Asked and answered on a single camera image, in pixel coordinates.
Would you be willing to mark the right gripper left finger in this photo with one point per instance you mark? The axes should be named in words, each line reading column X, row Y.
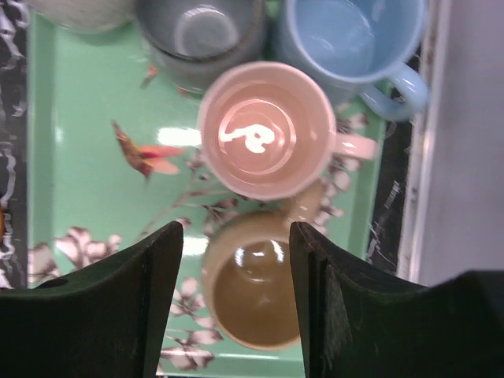
column 105, row 320

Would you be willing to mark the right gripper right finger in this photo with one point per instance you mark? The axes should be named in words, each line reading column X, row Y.
column 356, row 320

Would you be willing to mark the brown stoneware mug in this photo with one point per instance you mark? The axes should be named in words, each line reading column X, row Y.
column 246, row 273

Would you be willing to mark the green floral tray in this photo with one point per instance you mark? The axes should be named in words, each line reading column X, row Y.
column 112, row 159

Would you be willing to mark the pale pink mug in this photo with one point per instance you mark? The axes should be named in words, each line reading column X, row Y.
column 268, row 131

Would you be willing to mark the grey mug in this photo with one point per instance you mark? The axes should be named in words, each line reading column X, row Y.
column 194, row 42

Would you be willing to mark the blue mug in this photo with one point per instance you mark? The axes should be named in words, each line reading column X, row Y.
column 357, row 49

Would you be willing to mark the white cream mug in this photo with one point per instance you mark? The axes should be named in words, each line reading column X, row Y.
column 85, row 16

